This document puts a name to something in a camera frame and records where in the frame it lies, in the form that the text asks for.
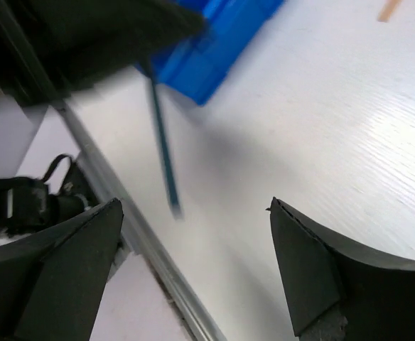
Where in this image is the blue chopstick diagonal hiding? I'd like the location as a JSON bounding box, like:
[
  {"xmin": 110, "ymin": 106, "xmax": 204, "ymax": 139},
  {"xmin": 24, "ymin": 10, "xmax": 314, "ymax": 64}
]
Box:
[{"xmin": 141, "ymin": 60, "xmax": 182, "ymax": 218}]

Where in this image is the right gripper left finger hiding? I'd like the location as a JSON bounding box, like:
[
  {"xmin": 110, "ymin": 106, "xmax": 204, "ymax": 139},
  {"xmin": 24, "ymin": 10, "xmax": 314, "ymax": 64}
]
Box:
[{"xmin": 0, "ymin": 199, "xmax": 124, "ymax": 341}]

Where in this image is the blue plastic divided bin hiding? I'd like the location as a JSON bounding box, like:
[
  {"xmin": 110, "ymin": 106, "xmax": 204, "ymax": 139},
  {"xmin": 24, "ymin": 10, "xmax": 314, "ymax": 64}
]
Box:
[{"xmin": 151, "ymin": 0, "xmax": 283, "ymax": 106}]

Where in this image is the aluminium table frame rail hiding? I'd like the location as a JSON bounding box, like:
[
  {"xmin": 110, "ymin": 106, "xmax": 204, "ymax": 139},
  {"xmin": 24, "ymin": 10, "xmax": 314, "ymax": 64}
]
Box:
[{"xmin": 55, "ymin": 102, "xmax": 225, "ymax": 341}]

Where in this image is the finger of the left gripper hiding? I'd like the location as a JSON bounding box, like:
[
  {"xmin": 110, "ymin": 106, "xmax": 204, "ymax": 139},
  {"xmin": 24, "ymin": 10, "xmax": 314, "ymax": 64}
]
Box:
[{"xmin": 0, "ymin": 1, "xmax": 206, "ymax": 103}]

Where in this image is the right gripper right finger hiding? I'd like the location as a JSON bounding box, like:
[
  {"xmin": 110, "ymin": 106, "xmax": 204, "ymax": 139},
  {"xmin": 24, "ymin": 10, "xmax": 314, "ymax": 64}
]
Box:
[{"xmin": 269, "ymin": 199, "xmax": 415, "ymax": 341}]

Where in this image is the orange chopstick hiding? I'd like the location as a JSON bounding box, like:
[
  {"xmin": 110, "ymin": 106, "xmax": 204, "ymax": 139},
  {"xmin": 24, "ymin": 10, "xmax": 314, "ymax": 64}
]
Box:
[{"xmin": 377, "ymin": 0, "xmax": 401, "ymax": 23}]

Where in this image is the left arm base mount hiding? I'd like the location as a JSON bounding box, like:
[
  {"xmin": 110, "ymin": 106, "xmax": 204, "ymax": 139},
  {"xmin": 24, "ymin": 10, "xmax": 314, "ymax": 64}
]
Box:
[{"xmin": 0, "ymin": 153, "xmax": 99, "ymax": 237}]

